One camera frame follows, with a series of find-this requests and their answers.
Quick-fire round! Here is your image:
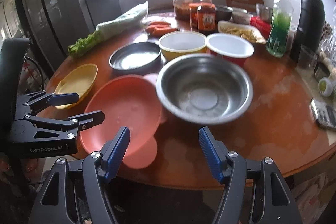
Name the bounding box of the yellow shell plate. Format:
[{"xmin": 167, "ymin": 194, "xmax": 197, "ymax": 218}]
[{"xmin": 54, "ymin": 64, "xmax": 98, "ymax": 110}]

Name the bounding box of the pink bear plastic plate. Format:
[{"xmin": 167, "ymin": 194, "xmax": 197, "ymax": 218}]
[{"xmin": 80, "ymin": 73, "xmax": 166, "ymax": 169}]

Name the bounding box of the steel pan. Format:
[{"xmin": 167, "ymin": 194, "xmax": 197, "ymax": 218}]
[{"xmin": 109, "ymin": 42, "xmax": 161, "ymax": 75}]

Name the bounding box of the yellow enamel bowl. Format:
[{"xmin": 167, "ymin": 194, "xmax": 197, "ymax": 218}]
[{"xmin": 158, "ymin": 31, "xmax": 207, "ymax": 61}]

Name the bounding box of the large steel bowl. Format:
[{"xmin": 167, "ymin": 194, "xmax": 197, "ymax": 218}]
[{"xmin": 155, "ymin": 53, "xmax": 253, "ymax": 126}]

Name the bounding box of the red instant noodle bowl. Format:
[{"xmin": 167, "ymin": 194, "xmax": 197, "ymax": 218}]
[{"xmin": 205, "ymin": 33, "xmax": 255, "ymax": 67}]

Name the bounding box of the silver phone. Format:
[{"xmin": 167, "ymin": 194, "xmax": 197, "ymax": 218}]
[{"xmin": 310, "ymin": 98, "xmax": 336, "ymax": 131}]

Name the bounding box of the grey refrigerator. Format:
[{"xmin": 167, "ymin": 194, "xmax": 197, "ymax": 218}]
[{"xmin": 15, "ymin": 0, "xmax": 119, "ymax": 70}]

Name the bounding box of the carrot nearest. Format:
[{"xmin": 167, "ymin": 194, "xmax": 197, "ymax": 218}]
[{"xmin": 151, "ymin": 27, "xmax": 179, "ymax": 38}]

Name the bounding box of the carrot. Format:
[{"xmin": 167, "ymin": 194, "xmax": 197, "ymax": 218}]
[
  {"xmin": 151, "ymin": 27, "xmax": 179, "ymax": 38},
  {"xmin": 145, "ymin": 24, "xmax": 170, "ymax": 34},
  {"xmin": 149, "ymin": 21, "xmax": 171, "ymax": 26}
]

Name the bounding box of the carrot middle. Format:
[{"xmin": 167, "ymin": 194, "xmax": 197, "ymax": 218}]
[{"xmin": 145, "ymin": 24, "xmax": 170, "ymax": 34}]

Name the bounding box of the bagged celery bunch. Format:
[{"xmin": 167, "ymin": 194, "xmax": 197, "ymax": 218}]
[{"xmin": 68, "ymin": 1, "xmax": 148, "ymax": 58}]

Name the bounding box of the carrot farthest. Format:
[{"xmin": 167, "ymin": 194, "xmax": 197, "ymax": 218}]
[{"xmin": 149, "ymin": 21, "xmax": 171, "ymax": 26}]

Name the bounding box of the fruit in foam net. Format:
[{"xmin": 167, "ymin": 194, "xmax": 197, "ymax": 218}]
[{"xmin": 318, "ymin": 77, "xmax": 335, "ymax": 97}]

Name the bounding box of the small steel cup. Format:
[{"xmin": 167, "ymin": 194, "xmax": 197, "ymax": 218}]
[{"xmin": 313, "ymin": 61, "xmax": 330, "ymax": 82}]

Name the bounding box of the clear plastic cup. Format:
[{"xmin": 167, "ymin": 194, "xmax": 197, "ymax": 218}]
[{"xmin": 297, "ymin": 45, "xmax": 317, "ymax": 70}]

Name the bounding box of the clear pickle jar black lid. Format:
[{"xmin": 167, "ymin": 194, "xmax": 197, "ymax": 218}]
[{"xmin": 173, "ymin": 0, "xmax": 193, "ymax": 21}]

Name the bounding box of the red chili sauce jar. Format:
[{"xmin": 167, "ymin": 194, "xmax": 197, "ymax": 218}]
[{"xmin": 189, "ymin": 2, "xmax": 201, "ymax": 29}]

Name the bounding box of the brown sauce bottle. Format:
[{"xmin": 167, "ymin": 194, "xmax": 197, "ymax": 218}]
[{"xmin": 197, "ymin": 0, "xmax": 216, "ymax": 36}]

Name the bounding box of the white dish with noodles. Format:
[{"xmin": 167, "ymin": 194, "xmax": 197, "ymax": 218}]
[{"xmin": 218, "ymin": 20, "xmax": 266, "ymax": 44}]

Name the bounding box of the dark steel bowl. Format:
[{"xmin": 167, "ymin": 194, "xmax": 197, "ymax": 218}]
[{"xmin": 215, "ymin": 5, "xmax": 233, "ymax": 22}]

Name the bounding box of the red tissue box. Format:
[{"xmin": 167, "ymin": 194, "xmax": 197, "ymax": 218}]
[{"xmin": 249, "ymin": 16, "xmax": 271, "ymax": 39}]

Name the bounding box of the black thermos flask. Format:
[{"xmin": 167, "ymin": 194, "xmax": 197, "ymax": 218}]
[{"xmin": 290, "ymin": 0, "xmax": 325, "ymax": 63}]

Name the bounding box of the white ceramic bowl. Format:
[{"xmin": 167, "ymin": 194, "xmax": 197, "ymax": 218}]
[{"xmin": 232, "ymin": 10, "xmax": 251, "ymax": 25}]

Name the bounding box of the small steel bowl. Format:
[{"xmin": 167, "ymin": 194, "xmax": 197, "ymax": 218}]
[{"xmin": 256, "ymin": 3, "xmax": 273, "ymax": 23}]

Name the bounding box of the green drink plastic bottle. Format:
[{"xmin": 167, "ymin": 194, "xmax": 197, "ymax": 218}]
[{"xmin": 266, "ymin": 0, "xmax": 293, "ymax": 57}]

